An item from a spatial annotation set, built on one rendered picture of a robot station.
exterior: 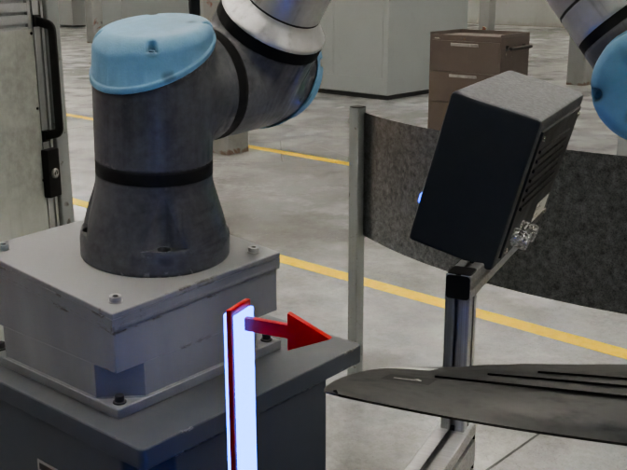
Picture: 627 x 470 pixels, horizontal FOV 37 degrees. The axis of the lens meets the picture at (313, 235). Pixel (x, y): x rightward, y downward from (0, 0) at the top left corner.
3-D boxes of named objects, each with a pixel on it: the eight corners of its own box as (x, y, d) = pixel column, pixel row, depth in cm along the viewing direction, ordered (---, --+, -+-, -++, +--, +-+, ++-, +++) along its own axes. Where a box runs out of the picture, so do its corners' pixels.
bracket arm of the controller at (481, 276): (469, 301, 108) (470, 276, 107) (444, 297, 109) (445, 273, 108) (520, 247, 128) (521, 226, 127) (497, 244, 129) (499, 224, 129)
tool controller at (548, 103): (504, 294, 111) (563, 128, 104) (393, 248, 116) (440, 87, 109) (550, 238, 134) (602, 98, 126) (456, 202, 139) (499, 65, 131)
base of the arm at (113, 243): (48, 255, 94) (42, 159, 91) (144, 215, 107) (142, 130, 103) (170, 290, 88) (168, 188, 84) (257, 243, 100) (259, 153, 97)
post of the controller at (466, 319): (464, 433, 112) (470, 275, 107) (439, 428, 113) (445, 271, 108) (471, 422, 115) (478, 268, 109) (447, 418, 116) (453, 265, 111)
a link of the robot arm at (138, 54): (66, 157, 93) (59, 16, 88) (164, 133, 103) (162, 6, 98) (153, 182, 86) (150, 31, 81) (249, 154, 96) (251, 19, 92)
